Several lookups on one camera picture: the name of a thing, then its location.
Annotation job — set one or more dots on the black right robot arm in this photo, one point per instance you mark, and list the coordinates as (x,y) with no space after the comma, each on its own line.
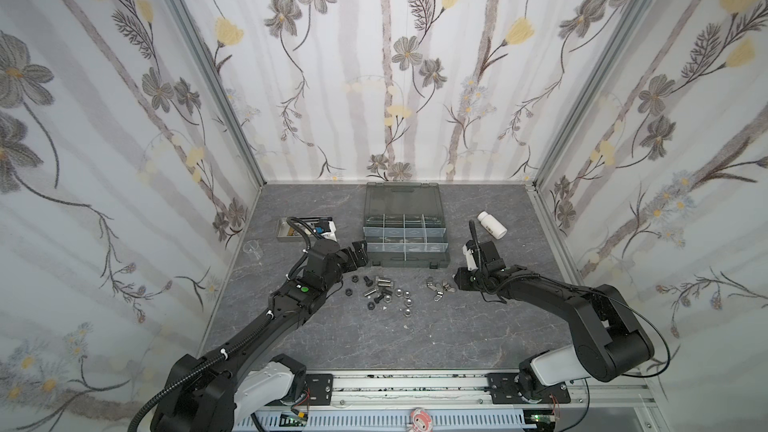
(607,339)

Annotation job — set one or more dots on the clear plastic cup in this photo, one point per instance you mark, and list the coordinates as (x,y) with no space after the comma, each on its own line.
(253,250)

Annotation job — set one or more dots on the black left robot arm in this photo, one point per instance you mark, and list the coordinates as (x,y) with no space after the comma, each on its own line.
(230,382)

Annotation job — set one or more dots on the green compartment organizer box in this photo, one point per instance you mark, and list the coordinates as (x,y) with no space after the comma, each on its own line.
(404,225)

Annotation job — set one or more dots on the white plastic bottle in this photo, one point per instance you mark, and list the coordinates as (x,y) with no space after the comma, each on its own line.
(492,225)

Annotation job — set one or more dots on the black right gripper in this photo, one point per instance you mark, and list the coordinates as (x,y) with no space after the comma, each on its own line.
(475,273)

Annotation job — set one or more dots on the pink cartoon figure sticker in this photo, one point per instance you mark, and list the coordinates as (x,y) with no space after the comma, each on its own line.
(420,421)

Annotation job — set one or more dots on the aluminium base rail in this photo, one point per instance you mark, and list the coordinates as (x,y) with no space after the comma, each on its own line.
(457,400)

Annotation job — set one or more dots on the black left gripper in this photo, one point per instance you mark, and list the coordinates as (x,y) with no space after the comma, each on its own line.
(361,255)

